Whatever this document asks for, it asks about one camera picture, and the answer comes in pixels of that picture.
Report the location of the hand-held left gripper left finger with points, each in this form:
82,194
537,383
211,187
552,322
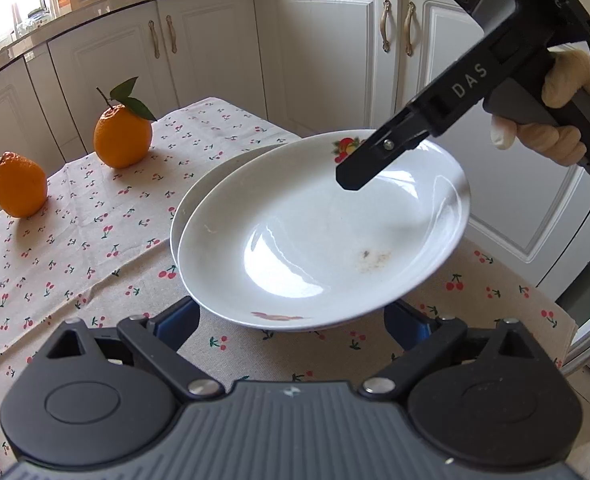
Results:
177,325

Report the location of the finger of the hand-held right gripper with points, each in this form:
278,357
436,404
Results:
370,160

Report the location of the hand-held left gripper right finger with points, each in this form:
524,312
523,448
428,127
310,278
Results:
407,325

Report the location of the stained white fruit print plate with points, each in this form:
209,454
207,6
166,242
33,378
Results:
300,240

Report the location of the person's right hand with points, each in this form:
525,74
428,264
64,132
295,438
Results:
570,75

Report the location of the cherry print tablecloth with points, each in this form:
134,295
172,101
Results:
75,260

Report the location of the orange with green leaf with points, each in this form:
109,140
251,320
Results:
122,135

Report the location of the bumpy orange without leaf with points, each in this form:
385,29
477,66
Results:
20,185

